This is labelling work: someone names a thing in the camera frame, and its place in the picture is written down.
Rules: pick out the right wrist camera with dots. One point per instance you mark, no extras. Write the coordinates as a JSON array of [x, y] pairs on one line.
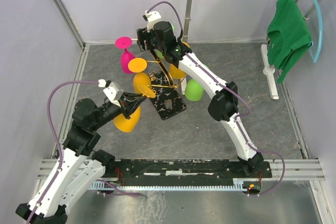
[[151, 17]]

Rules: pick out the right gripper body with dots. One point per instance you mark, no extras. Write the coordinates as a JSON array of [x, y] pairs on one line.
[[142, 35]]

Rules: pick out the gold wine glass rack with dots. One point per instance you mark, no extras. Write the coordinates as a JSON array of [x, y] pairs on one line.
[[167, 102]]

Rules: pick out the pink plastic cup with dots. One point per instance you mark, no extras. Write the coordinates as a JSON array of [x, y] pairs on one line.
[[124, 43]]

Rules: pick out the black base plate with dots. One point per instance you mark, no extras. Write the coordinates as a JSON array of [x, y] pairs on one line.
[[184, 172]]

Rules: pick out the orange wine glass front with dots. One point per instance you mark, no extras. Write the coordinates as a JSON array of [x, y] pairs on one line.
[[127, 125]]

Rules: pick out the green cloth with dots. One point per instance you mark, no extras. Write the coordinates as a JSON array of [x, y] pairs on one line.
[[289, 37]]

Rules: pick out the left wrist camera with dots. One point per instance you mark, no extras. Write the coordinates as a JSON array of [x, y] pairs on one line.
[[111, 90]]

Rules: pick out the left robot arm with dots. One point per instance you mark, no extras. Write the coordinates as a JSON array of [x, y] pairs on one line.
[[63, 188]]

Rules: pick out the orange wine glass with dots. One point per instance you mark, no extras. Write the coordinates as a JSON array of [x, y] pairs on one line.
[[127, 125], [137, 66], [175, 72]]

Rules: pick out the blue clothes hanger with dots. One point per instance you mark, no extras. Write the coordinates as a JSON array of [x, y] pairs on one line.
[[315, 56]]

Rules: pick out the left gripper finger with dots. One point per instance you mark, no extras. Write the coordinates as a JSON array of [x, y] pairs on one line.
[[134, 96], [135, 103]]

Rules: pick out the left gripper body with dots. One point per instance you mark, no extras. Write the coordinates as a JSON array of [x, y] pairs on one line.
[[124, 103]]

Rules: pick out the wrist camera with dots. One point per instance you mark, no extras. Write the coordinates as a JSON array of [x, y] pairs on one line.
[[111, 90], [151, 17]]

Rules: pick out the green wine glass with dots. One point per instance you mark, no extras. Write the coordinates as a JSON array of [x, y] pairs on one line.
[[193, 91], [165, 39]]

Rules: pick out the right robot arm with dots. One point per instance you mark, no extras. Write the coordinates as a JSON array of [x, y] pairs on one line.
[[224, 96]]

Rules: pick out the green wine glass front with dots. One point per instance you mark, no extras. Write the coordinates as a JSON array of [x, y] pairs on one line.
[[193, 91]]

